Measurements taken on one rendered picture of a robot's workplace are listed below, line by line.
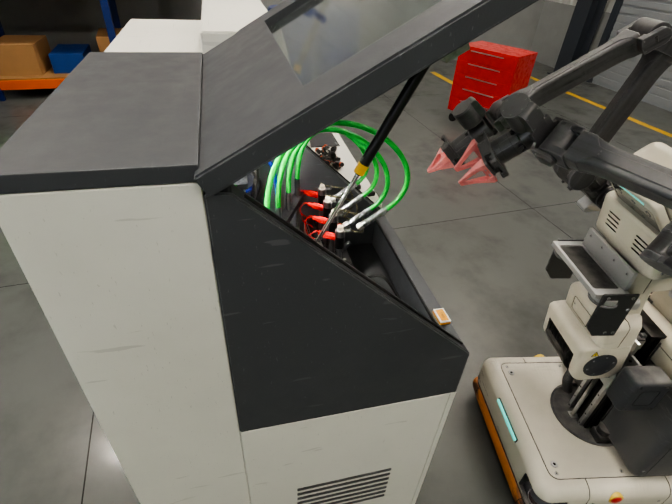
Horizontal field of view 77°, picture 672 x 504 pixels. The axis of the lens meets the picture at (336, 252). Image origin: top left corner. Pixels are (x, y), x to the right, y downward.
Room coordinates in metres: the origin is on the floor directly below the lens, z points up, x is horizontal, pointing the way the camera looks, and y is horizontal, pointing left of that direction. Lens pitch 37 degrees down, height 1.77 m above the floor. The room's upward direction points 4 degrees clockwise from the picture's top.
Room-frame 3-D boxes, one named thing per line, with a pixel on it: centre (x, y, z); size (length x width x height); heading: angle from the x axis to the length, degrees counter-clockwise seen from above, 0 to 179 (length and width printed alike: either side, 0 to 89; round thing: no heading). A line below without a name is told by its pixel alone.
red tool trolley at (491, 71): (5.14, -1.64, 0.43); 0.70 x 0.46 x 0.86; 46
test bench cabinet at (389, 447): (0.97, 0.02, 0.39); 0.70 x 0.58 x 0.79; 16
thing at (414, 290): (1.04, -0.24, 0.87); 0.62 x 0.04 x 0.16; 16
